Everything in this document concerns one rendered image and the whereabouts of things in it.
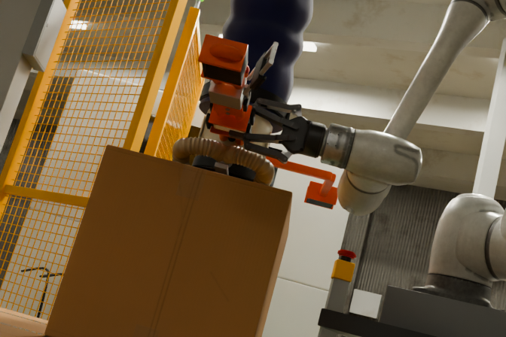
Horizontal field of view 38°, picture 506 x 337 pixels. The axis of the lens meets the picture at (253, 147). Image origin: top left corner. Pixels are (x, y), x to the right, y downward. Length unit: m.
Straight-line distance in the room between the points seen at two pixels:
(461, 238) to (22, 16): 2.05
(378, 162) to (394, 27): 5.61
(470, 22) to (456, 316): 0.68
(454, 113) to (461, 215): 7.23
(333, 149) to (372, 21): 5.69
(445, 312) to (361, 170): 0.41
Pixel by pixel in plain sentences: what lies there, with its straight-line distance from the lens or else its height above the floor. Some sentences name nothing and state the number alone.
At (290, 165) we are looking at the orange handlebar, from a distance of 1.88.
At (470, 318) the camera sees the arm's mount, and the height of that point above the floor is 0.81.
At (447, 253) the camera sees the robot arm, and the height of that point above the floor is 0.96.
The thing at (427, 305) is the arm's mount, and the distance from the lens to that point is 1.79.
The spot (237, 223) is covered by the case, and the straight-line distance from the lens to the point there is 1.50.
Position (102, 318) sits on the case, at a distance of 1.52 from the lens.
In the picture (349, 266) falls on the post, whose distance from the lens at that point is 2.78.
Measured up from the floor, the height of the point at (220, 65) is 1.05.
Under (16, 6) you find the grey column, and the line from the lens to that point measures 3.24.
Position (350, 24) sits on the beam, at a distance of 7.25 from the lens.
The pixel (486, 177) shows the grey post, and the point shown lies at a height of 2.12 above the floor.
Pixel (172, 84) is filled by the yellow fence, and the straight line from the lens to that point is 3.61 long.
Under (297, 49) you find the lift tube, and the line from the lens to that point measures 1.89.
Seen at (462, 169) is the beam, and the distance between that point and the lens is 11.18.
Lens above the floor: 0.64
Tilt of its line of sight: 14 degrees up
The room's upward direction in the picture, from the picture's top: 16 degrees clockwise
